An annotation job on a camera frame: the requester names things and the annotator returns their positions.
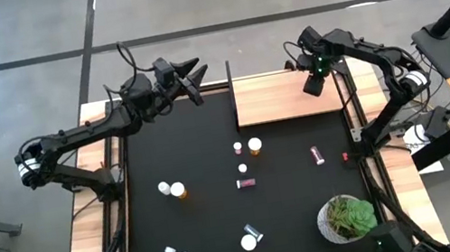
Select black power brick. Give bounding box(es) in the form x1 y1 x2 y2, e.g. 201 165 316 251
419 103 450 140

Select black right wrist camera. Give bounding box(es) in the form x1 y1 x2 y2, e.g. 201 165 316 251
300 71 330 100

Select black aluminium rig frame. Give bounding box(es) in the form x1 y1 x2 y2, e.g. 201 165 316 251
32 45 450 252

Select white plant pot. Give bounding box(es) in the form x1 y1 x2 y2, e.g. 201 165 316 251
313 191 367 248

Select green succulent plant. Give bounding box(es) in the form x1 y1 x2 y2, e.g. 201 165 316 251
323 191 380 245

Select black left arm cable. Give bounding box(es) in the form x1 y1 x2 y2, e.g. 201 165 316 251
114 36 157 79

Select blue pill bottle white cap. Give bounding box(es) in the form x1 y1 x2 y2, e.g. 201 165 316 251
242 221 267 245

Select white paper sheet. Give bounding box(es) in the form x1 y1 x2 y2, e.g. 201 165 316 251
399 121 444 178

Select black table mat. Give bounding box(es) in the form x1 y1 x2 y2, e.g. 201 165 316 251
97 68 391 252

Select black metal shelf frame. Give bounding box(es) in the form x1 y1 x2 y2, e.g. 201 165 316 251
222 39 363 134

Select black box green light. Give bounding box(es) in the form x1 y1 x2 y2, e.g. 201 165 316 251
367 218 417 252

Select wooden shelf board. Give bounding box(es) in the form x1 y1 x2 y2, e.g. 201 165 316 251
230 62 345 128

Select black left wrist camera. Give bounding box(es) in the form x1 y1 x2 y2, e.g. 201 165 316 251
151 55 179 88

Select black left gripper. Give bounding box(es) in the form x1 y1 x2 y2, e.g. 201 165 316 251
140 55 217 120

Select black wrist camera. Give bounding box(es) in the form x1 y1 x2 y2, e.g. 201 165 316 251
151 55 179 88
300 71 330 100

